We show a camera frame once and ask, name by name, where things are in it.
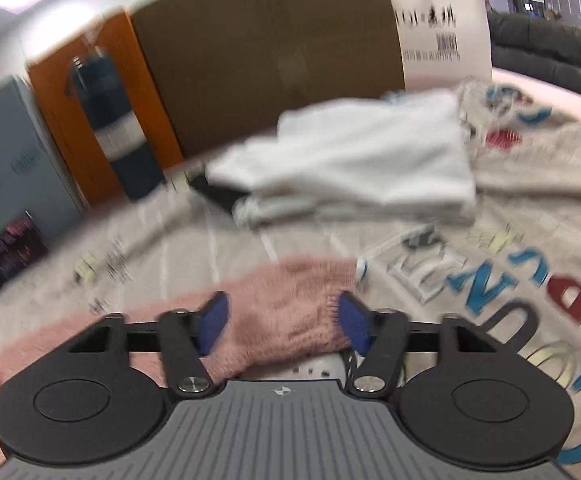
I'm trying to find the folded white garment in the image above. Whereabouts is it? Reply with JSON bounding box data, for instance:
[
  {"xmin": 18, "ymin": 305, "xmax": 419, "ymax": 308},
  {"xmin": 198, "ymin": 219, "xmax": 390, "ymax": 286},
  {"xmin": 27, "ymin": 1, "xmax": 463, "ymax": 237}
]
[{"xmin": 205, "ymin": 89, "xmax": 476, "ymax": 226}]

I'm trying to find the white printed tote bag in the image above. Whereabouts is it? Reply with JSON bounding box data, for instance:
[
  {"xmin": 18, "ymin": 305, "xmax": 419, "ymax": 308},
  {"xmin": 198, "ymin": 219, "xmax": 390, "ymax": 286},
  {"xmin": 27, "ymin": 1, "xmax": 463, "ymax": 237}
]
[{"xmin": 391, "ymin": 0, "xmax": 492, "ymax": 90}]

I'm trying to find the black leather sofa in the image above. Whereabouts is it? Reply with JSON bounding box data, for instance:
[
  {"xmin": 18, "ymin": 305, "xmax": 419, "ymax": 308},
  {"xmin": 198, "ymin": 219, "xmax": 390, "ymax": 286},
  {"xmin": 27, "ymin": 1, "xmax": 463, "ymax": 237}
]
[{"xmin": 487, "ymin": 12, "xmax": 581, "ymax": 95}]

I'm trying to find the dark blue vacuum bottle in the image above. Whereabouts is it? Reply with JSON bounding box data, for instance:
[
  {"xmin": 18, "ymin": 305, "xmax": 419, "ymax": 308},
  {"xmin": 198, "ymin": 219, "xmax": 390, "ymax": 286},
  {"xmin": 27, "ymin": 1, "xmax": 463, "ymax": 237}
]
[{"xmin": 69, "ymin": 49, "xmax": 166, "ymax": 202}]

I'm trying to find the orange flat box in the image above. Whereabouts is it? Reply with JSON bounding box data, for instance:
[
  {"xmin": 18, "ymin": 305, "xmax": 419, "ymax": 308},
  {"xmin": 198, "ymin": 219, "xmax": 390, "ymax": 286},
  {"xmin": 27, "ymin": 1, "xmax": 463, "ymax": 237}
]
[{"xmin": 27, "ymin": 11, "xmax": 183, "ymax": 206}]

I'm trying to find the large brown cardboard box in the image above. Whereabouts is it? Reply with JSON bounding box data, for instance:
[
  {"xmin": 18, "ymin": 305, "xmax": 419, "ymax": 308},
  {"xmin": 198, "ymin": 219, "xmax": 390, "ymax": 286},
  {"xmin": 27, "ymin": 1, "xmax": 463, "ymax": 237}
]
[{"xmin": 131, "ymin": 0, "xmax": 405, "ymax": 157}]

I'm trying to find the pink knitted sweater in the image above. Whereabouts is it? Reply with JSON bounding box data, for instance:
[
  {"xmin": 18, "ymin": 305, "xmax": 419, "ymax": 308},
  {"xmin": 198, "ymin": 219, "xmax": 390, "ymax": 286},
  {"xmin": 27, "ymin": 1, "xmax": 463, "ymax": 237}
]
[{"xmin": 0, "ymin": 258, "xmax": 361, "ymax": 465}]

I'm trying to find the grey-blue flat box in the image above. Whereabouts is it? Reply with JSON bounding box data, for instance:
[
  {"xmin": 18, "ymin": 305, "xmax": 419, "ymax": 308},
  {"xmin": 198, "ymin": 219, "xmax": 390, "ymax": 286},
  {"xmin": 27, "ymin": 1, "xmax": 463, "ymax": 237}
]
[{"xmin": 0, "ymin": 77, "xmax": 84, "ymax": 246}]

